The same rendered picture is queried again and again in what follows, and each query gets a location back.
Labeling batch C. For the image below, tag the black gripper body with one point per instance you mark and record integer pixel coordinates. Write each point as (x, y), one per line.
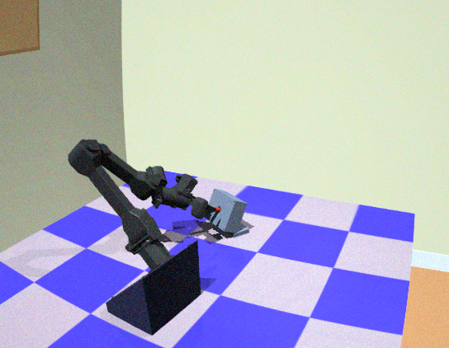
(198, 205)

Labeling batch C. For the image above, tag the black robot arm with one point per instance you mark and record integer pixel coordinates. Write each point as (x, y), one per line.
(89, 157)

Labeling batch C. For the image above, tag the grey sloped panel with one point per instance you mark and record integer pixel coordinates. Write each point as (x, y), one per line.
(231, 213)

